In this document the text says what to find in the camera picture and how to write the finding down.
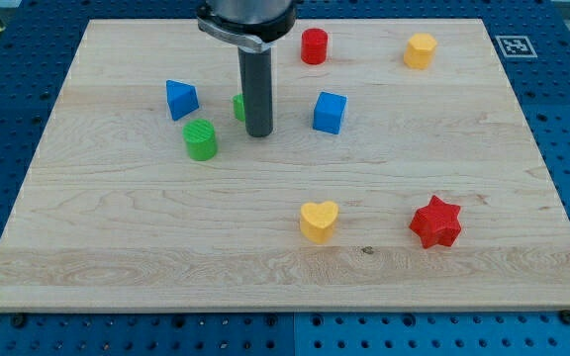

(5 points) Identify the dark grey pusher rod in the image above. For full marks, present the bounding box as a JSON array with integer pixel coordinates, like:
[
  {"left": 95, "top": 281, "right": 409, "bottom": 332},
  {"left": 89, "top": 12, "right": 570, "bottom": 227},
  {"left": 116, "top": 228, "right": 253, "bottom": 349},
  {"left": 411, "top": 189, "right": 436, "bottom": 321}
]
[{"left": 237, "top": 47, "right": 273, "bottom": 137}]

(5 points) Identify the green cylinder block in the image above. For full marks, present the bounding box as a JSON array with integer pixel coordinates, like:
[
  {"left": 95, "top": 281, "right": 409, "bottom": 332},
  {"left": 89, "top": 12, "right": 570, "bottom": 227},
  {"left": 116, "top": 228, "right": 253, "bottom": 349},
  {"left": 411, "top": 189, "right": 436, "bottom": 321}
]
[{"left": 182, "top": 119, "right": 218, "bottom": 161}]

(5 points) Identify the blue triangle block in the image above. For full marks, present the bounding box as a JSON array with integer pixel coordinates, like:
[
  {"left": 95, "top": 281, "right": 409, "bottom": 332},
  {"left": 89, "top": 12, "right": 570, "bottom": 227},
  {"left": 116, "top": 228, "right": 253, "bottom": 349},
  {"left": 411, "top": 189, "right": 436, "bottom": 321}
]
[{"left": 165, "top": 80, "right": 200, "bottom": 121}]

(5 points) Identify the green block behind rod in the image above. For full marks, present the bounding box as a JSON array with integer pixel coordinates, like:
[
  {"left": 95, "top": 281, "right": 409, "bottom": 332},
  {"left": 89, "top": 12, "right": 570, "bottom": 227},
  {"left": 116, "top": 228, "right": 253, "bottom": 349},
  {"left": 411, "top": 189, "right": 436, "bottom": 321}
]
[{"left": 232, "top": 94, "right": 245, "bottom": 122}]

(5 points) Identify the red cylinder block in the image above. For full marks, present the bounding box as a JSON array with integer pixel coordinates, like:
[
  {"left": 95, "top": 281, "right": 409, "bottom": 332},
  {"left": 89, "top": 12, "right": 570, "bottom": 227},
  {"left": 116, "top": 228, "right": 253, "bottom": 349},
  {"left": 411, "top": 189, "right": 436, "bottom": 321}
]
[{"left": 300, "top": 28, "right": 329, "bottom": 65}]

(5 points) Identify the blue cube block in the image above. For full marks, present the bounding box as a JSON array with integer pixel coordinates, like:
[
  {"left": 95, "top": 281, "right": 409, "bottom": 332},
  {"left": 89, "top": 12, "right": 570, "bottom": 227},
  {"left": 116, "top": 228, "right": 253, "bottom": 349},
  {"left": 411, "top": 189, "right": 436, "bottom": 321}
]
[{"left": 312, "top": 92, "right": 347, "bottom": 134}]

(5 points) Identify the yellow hexagon block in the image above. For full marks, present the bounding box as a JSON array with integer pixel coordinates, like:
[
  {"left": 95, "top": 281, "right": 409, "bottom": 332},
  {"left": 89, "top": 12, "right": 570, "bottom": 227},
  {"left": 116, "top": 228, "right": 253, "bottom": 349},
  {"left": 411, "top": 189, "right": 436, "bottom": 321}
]
[{"left": 403, "top": 33, "right": 437, "bottom": 69}]

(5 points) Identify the yellow heart block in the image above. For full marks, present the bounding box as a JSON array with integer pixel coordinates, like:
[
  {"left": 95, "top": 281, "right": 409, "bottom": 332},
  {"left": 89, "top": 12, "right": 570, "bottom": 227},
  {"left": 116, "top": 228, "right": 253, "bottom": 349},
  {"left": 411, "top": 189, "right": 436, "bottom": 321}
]
[{"left": 299, "top": 201, "right": 339, "bottom": 244}]

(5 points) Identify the light wooden board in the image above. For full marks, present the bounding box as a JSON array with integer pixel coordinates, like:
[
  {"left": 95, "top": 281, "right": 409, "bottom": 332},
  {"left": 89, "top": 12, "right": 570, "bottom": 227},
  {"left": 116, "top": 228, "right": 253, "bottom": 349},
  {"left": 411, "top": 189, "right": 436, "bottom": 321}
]
[{"left": 0, "top": 19, "right": 570, "bottom": 313}]

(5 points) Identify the red star block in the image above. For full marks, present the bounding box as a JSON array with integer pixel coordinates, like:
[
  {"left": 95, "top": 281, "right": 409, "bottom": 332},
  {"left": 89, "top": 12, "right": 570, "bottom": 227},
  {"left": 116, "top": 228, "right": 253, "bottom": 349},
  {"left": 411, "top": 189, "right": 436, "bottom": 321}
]
[{"left": 409, "top": 195, "right": 462, "bottom": 249}]

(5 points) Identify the white fiducial marker tag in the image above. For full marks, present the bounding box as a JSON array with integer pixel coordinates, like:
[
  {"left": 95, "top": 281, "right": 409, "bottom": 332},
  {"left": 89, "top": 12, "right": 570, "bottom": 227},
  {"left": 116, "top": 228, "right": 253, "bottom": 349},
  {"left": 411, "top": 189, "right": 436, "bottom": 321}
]
[{"left": 496, "top": 35, "right": 537, "bottom": 58}]

